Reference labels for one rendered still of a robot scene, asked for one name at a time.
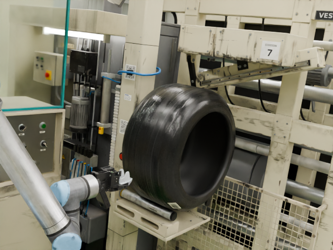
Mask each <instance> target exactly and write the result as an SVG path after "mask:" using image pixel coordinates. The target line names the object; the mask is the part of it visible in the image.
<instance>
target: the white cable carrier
mask: <svg viewBox="0 0 333 250"><path fill-rule="evenodd" d="M116 87H118V88H121V85H116ZM115 93H116V94H115V96H116V97H115V103H114V104H115V106H114V108H115V109H114V115H113V116H114V117H113V124H112V125H113V126H112V128H113V129H112V135H111V136H112V138H111V139H112V140H111V142H112V143H111V151H110V153H111V154H110V160H109V161H110V162H109V166H111V167H113V164H114V153H115V143H116V134H117V121H118V111H119V101H120V90H116V92H115Z"/></svg>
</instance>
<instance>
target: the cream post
mask: <svg viewBox="0 0 333 250"><path fill-rule="evenodd" d="M163 4H164V0H129V6H128V16H127V27H126V37H125V48H124V58H123V69H122V70H125V66H126V64H130V65H135V66H136V72H137V73H143V74H146V73H156V67H157V58H158V49H159V47H158V46H159V40H160V31H161V22H162V13H163ZM124 77H125V73H122V80H121V90H120V101H119V111H118V121H117V134H116V143H115V153H114V164H113V167H114V169H115V170H116V171H119V170H120V169H123V165H122V159H120V154H122V142H123V137H124V134H122V133H119V129H120V119H122V120H125V121H129V119H130V117H131V115H132V113H133V112H134V110H135V109H136V107H137V106H138V105H139V104H140V102H141V101H142V100H143V99H144V98H145V97H146V96H147V95H148V94H149V93H150V92H151V91H153V90H154V84H155V75H153V76H140V75H135V81H134V80H130V79H125V78H124ZM125 94H128V95H131V101H128V100H125V99H124V95H125ZM110 205H111V206H110V210H109V221H108V231H107V242H106V250H136V244H137V235H138V227H136V226H135V225H133V224H131V223H129V222H127V221H125V220H123V219H122V218H120V217H118V216H116V215H114V214H113V211H114V203H113V202H111V200H110Z"/></svg>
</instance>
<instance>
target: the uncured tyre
mask: <svg viewBox="0 0 333 250"><path fill-rule="evenodd" d="M235 137H236V131H235V122H234V118H233V115H232V112H231V110H230V108H229V106H228V104H227V102H226V101H225V99H224V98H223V97H222V96H221V95H219V94H217V93H216V92H214V91H212V90H209V89H204V88H200V87H195V86H190V85H185V84H180V83H172V84H166V85H162V86H160V87H158V88H156V89H154V90H153V91H151V92H150V93H149V94H148V95H147V96H146V97H145V98H144V99H143V100H142V101H141V102H140V104H139V105H138V106H137V107H136V109H135V110H134V112H133V113H132V115H131V117H130V119H129V121H128V124H127V126H126V129H125V133H124V137H123V142H122V165H123V170H124V174H125V173H126V172H127V171H128V172H129V175H130V178H132V182H131V183H130V186H131V187H132V188H133V189H134V190H135V191H136V192H137V193H138V194H139V195H141V196H142V197H144V198H146V199H149V200H151V201H153V202H155V203H157V204H159V205H161V206H164V207H166V208H168V209H170V210H174V211H189V210H192V209H194V208H196V207H198V206H199V205H201V204H203V203H205V202H206V201H207V200H209V199H210V198H211V197H212V196H213V195H214V193H215V192H216V191H217V190H218V188H219V187H220V185H221V184H222V182H223V180H224V178H225V176H226V174H227V172H228V170H229V167H230V164H231V161H232V157H233V153H234V147H235ZM168 203H177V204H178V205H179V207H180V208H177V209H173V208H172V207H171V206H170V205H169V204H168Z"/></svg>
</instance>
